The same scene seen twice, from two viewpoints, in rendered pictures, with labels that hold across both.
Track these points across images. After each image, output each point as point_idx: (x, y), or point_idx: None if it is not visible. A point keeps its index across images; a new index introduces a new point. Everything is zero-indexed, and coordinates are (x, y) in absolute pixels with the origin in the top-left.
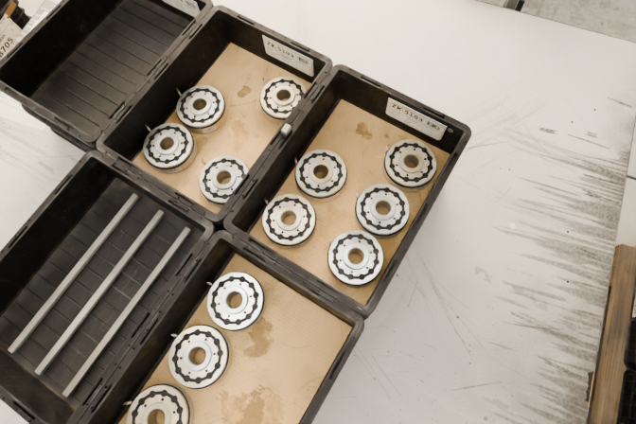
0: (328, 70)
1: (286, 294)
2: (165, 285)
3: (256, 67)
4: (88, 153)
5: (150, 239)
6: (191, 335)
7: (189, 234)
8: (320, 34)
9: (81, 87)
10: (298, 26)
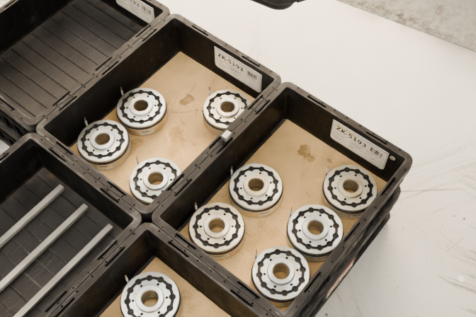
0: (276, 86)
1: (202, 304)
2: None
3: (202, 78)
4: (27, 135)
5: (69, 232)
6: None
7: (110, 232)
8: (274, 56)
9: (21, 76)
10: (251, 45)
